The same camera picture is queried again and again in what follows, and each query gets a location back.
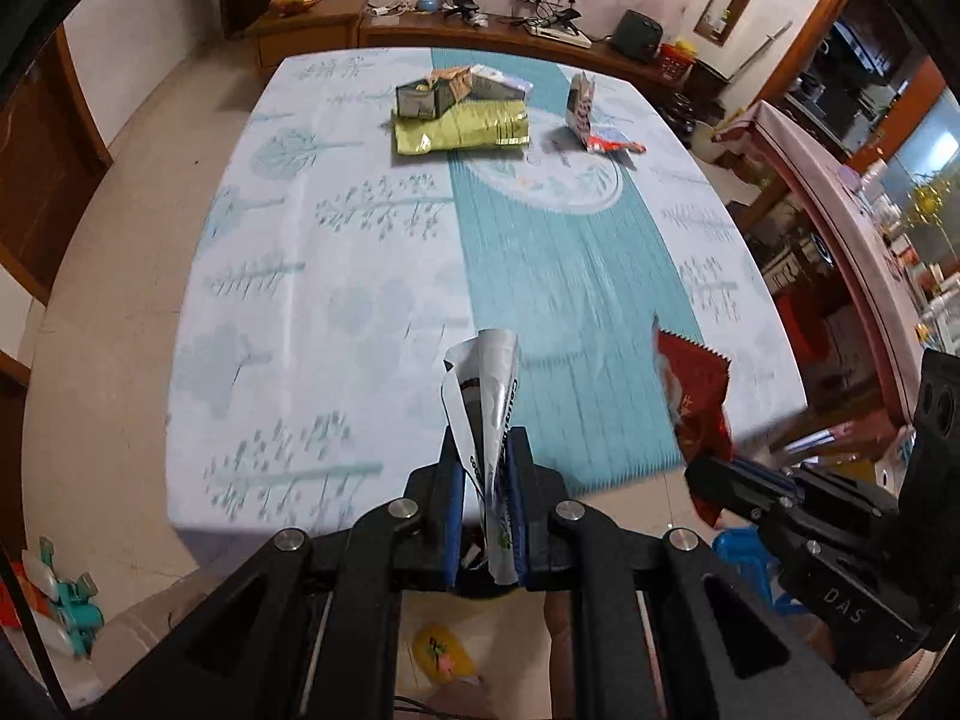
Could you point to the blue plastic stool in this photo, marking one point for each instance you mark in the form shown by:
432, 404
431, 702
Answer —
741, 548

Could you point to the red basket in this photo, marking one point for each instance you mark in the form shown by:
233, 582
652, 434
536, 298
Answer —
674, 63

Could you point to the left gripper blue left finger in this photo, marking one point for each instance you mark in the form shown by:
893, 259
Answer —
449, 488

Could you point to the left yellow slipper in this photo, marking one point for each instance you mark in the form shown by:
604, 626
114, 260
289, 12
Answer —
441, 657

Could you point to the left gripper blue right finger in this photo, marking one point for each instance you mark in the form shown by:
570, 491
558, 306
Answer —
529, 515

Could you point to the black stacked pot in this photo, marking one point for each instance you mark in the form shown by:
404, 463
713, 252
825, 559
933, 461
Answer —
680, 117

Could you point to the grey silver carton box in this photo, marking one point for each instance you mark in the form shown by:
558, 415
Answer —
478, 392

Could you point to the pink covered side table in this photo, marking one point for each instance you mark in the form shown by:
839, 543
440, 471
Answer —
878, 288

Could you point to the white baby picture carton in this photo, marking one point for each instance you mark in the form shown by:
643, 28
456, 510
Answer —
595, 137

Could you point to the fruit bowl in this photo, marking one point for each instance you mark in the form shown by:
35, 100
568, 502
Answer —
291, 7

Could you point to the black radio box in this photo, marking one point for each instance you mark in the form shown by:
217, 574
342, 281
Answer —
637, 37

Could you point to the small white printed box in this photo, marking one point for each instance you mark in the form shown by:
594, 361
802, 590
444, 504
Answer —
490, 84

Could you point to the red foil snack bag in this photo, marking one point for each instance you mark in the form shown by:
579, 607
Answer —
694, 381

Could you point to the yellow-green foil bag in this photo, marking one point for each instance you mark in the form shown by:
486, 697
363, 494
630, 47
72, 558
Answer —
467, 125

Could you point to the green brown milk carton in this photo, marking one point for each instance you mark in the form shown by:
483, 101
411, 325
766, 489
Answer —
430, 97

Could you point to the wooden tv cabinet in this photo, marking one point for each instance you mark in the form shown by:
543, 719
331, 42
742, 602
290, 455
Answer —
348, 24

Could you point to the blue white patterned tablecloth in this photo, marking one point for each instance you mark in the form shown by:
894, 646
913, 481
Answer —
332, 274

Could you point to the wooden door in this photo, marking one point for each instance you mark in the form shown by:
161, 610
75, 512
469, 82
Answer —
53, 160

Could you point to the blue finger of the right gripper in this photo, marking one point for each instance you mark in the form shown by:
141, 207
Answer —
757, 487

